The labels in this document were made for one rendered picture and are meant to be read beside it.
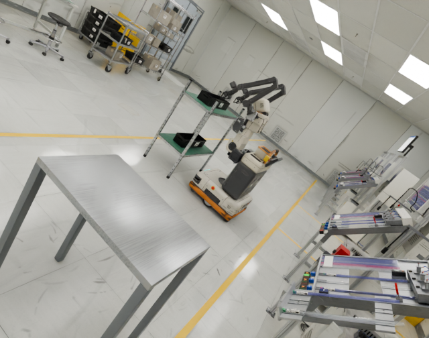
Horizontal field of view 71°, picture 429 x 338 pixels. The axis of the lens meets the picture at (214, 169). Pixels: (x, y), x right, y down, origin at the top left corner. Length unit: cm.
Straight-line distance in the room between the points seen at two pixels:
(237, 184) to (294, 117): 751
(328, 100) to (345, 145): 154
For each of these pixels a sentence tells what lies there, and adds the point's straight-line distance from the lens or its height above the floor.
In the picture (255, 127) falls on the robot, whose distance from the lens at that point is 357.
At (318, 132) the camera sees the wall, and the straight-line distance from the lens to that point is 1066.
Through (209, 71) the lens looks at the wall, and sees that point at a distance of 1199.
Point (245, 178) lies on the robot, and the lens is 343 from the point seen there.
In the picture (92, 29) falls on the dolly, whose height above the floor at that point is 35.
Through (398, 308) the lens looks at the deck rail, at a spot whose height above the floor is 100.
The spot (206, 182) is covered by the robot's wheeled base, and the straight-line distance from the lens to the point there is 357.
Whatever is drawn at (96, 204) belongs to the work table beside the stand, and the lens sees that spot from 128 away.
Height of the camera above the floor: 154
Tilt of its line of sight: 18 degrees down
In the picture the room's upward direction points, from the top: 36 degrees clockwise
